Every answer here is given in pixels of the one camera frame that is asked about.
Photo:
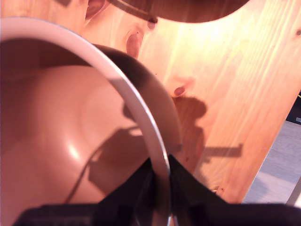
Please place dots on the copper-coloured cooking pot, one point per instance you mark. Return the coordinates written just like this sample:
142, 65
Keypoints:
54, 131

